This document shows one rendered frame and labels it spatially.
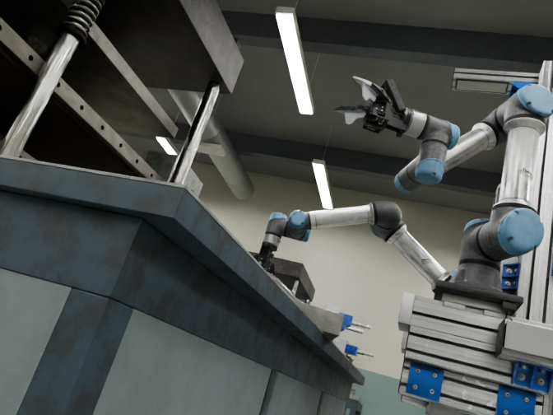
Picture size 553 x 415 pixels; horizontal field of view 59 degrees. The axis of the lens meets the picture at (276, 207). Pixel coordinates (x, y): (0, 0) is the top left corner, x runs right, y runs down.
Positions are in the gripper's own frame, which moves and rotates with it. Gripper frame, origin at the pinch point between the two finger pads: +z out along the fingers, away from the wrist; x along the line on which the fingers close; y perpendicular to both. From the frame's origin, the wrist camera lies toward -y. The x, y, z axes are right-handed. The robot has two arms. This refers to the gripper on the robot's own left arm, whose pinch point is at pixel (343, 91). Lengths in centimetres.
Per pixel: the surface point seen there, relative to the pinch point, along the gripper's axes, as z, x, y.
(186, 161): 44, 76, -4
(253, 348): 7, -12, 79
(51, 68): 79, 12, 17
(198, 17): 55, 38, -45
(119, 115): 77, 74, -14
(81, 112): 74, 32, 16
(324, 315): -12, 13, 61
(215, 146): 71, 496, -279
